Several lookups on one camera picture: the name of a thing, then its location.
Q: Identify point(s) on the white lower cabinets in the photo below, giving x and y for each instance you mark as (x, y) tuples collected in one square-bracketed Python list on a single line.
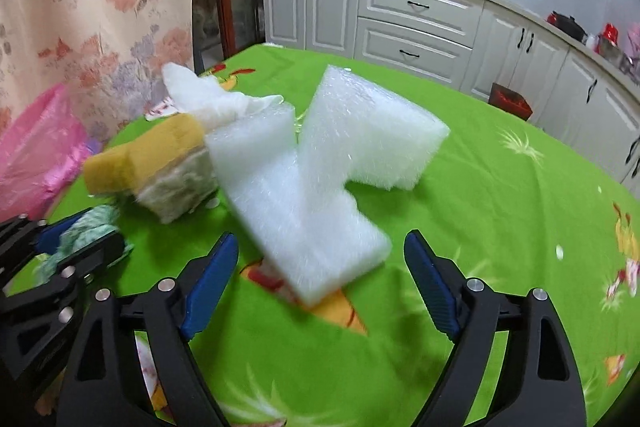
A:
[(469, 45)]

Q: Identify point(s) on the steel mixing bowl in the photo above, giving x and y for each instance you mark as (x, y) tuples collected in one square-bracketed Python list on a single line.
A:
[(614, 55)]

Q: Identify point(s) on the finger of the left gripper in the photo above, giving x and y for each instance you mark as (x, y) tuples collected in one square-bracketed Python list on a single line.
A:
[(92, 259), (22, 238)]

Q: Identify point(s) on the pink lined trash bin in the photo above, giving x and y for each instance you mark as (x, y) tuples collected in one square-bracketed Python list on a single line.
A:
[(41, 153)]

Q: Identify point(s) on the white tissue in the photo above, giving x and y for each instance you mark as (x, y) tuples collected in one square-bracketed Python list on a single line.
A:
[(205, 100)]

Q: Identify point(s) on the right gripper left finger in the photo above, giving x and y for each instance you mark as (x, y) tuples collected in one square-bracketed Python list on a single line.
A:
[(104, 384)]

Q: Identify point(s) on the black red electric pot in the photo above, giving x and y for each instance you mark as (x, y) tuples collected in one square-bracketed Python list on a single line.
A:
[(568, 25)]

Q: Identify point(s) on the yellow sponge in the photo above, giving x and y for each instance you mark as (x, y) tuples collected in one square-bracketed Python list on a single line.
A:
[(167, 169)]

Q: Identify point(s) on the white foam block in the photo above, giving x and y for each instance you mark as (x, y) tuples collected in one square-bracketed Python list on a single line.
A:
[(356, 130), (317, 244)]

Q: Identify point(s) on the green cartoon tablecloth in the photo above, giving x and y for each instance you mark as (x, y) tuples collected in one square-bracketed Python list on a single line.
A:
[(508, 204)]

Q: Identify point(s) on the floral curtain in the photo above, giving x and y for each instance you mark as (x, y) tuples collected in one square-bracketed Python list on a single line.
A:
[(108, 53)]

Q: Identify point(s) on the green white rag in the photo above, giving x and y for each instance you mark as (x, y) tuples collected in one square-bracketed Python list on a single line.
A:
[(97, 222)]

